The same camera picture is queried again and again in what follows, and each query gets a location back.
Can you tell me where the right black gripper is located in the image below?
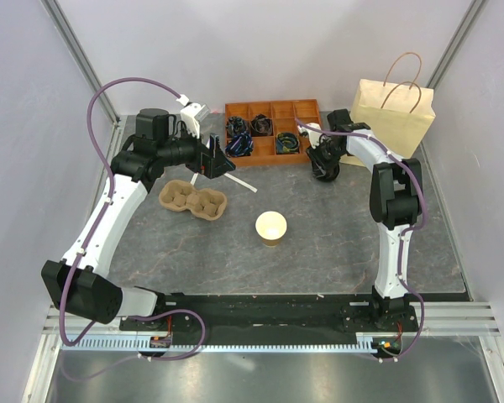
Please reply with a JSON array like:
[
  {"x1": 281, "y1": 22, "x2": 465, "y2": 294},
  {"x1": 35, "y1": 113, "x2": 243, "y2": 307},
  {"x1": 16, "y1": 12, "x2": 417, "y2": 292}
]
[{"x1": 305, "y1": 139, "x2": 344, "y2": 179}]

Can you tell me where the black cup lid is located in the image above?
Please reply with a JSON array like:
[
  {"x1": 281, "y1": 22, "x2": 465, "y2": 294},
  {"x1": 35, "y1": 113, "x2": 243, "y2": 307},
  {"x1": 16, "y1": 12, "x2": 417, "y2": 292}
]
[{"x1": 318, "y1": 165, "x2": 340, "y2": 183}]

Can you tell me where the white straw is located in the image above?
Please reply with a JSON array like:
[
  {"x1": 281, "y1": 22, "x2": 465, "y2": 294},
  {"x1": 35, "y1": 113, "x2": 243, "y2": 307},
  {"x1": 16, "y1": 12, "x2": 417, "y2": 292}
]
[
  {"x1": 190, "y1": 173, "x2": 199, "y2": 186},
  {"x1": 224, "y1": 173, "x2": 258, "y2": 193}
]

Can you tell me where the brown paper cup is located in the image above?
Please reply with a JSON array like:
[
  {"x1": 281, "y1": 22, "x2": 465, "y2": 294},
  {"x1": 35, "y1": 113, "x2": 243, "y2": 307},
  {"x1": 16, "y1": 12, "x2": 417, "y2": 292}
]
[{"x1": 255, "y1": 211, "x2": 287, "y2": 247}]

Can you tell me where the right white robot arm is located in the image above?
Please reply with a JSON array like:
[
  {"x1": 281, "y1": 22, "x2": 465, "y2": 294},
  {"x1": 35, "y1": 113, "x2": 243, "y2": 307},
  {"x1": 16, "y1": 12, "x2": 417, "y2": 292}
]
[{"x1": 297, "y1": 109, "x2": 425, "y2": 331}]

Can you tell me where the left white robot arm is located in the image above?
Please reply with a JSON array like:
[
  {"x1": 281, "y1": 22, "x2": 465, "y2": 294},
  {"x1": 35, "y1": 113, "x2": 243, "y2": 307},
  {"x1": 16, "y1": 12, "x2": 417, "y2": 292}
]
[{"x1": 41, "y1": 103, "x2": 235, "y2": 330}]

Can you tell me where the blue striped item in tray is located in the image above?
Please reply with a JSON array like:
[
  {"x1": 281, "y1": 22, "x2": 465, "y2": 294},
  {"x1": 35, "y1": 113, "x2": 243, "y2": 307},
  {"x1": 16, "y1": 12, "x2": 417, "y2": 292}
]
[{"x1": 225, "y1": 132, "x2": 254, "y2": 158}]

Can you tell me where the dark item in tray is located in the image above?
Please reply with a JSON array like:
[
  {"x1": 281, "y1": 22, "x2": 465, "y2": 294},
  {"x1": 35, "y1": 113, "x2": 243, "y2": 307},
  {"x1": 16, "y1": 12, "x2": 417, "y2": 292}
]
[{"x1": 226, "y1": 116, "x2": 249, "y2": 138}]

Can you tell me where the blue yellow item in tray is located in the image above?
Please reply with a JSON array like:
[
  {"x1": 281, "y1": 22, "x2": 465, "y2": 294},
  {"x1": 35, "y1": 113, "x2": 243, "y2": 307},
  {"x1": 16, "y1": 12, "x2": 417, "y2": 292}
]
[{"x1": 275, "y1": 132, "x2": 300, "y2": 154}]

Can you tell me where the orange compartment tray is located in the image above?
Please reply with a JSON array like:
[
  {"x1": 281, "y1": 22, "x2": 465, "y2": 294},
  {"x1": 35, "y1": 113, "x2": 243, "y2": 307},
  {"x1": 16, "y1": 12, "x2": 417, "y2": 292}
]
[{"x1": 223, "y1": 98, "x2": 328, "y2": 168}]

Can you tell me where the cardboard cup carrier tray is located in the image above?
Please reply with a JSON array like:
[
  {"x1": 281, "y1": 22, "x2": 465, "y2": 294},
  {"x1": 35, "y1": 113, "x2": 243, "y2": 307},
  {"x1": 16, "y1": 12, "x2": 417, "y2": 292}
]
[{"x1": 158, "y1": 180, "x2": 228, "y2": 221}]

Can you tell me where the kraft paper bag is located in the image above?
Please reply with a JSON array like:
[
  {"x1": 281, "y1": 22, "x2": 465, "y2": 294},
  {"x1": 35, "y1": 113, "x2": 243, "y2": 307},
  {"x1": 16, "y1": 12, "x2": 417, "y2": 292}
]
[{"x1": 349, "y1": 71, "x2": 436, "y2": 159}]

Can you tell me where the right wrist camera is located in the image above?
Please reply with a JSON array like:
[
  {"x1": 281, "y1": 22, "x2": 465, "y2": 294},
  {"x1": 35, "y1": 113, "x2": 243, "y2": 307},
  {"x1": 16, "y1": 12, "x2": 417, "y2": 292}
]
[{"x1": 297, "y1": 123, "x2": 323, "y2": 148}]

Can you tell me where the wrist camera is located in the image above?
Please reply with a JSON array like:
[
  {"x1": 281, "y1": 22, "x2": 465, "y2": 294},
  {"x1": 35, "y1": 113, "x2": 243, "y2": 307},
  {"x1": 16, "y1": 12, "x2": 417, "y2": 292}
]
[
  {"x1": 180, "y1": 102, "x2": 210, "y2": 139},
  {"x1": 297, "y1": 123, "x2": 323, "y2": 148}
]

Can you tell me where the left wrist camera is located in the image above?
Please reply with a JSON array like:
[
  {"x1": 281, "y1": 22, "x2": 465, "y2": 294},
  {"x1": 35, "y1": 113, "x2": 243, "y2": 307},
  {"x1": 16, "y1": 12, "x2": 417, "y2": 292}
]
[{"x1": 180, "y1": 102, "x2": 210, "y2": 139}]

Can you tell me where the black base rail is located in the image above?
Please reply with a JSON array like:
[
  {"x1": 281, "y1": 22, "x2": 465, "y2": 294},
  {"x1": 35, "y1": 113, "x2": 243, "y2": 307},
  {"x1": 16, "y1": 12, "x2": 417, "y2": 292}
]
[{"x1": 146, "y1": 293, "x2": 418, "y2": 332}]

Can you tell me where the grey cable duct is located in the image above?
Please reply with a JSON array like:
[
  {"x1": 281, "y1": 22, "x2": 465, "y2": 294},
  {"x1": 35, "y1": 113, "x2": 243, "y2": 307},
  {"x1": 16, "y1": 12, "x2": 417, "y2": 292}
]
[{"x1": 62, "y1": 334, "x2": 386, "y2": 353}]

